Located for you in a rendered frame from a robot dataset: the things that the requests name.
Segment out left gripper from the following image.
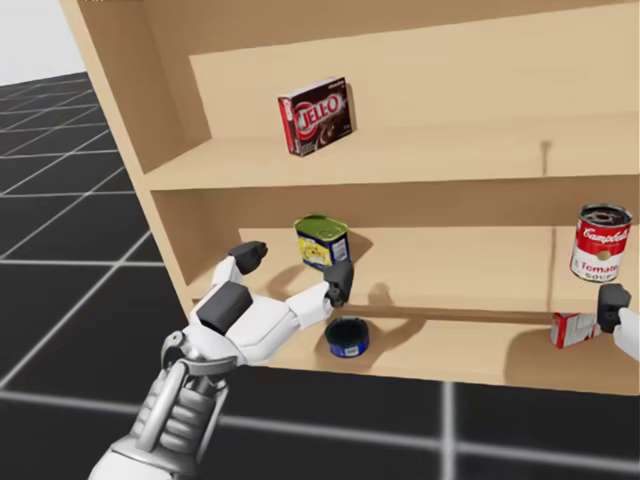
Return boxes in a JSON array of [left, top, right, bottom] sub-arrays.
[[185, 240, 356, 368]]

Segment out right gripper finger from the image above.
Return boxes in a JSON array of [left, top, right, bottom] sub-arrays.
[[597, 282, 640, 363]]

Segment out green and blue rectangular can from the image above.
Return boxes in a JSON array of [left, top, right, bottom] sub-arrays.
[[293, 214, 353, 273]]

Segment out red and white can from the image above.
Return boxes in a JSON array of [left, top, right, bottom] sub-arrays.
[[569, 203, 634, 284]]

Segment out blue flat can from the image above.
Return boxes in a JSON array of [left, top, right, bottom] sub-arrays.
[[324, 316, 371, 359]]

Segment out red and white carton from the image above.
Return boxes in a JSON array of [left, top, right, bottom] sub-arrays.
[[550, 311, 603, 348]]

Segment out red and brown carton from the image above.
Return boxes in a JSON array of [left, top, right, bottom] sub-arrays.
[[277, 76, 354, 158]]

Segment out pale wooden shelf unit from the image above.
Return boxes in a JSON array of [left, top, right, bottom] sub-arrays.
[[58, 0, 640, 397]]

